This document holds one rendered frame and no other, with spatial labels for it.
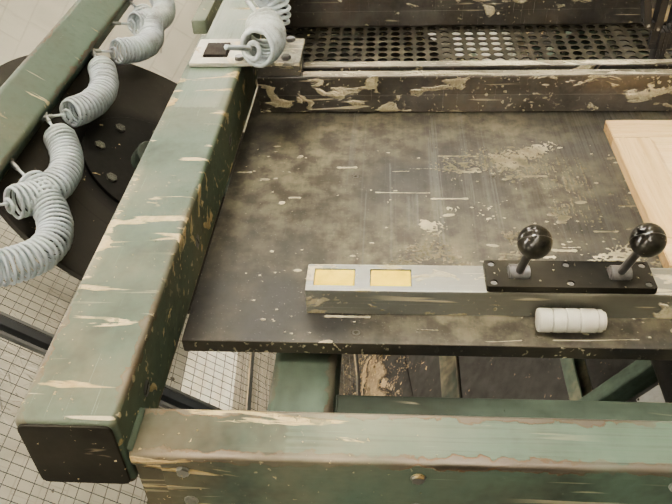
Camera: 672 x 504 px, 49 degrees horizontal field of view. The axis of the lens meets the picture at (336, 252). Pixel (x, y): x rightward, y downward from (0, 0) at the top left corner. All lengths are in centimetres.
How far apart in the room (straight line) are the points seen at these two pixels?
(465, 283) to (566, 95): 54
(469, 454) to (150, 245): 44
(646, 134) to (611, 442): 66
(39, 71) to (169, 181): 80
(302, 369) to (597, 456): 36
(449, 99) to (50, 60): 93
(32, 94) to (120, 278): 88
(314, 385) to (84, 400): 28
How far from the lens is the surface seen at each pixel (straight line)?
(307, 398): 88
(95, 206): 161
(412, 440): 74
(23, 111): 165
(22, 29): 685
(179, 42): 656
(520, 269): 89
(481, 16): 168
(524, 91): 134
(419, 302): 91
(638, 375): 263
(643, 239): 84
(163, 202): 98
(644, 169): 121
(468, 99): 133
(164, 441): 76
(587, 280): 93
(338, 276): 92
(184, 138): 111
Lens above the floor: 195
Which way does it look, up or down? 19 degrees down
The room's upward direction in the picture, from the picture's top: 61 degrees counter-clockwise
